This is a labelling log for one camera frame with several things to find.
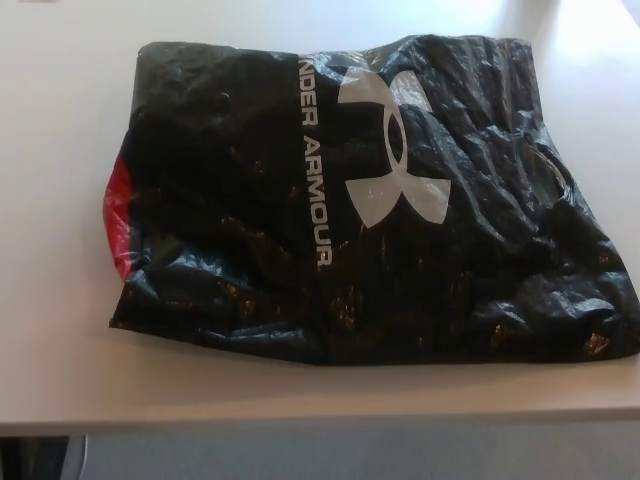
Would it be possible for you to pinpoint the black plastic Under Armour bag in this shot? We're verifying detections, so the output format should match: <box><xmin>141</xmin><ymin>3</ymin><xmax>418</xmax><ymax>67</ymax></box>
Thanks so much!
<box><xmin>102</xmin><ymin>33</ymin><xmax>640</xmax><ymax>377</ymax></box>

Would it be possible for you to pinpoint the dark furniture piece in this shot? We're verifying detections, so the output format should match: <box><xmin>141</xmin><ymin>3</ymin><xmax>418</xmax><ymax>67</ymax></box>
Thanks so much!
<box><xmin>0</xmin><ymin>448</ymin><xmax>70</xmax><ymax>480</ymax></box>

